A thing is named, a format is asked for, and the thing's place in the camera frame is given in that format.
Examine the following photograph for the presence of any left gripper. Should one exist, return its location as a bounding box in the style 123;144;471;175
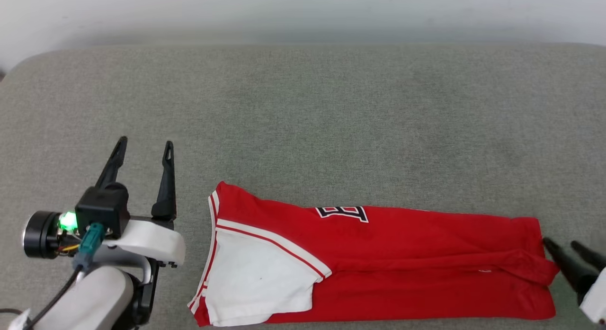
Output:
23;136;186;269

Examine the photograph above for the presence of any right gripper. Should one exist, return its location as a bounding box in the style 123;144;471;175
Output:
542;237;606;324

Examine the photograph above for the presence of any red and white jersey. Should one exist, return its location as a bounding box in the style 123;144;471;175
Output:
187;181;561;328

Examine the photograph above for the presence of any grey fabric sofa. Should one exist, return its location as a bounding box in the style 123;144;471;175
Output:
0;42;606;330

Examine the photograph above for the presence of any teal plug camera cable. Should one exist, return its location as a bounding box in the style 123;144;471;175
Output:
24;222;106;330

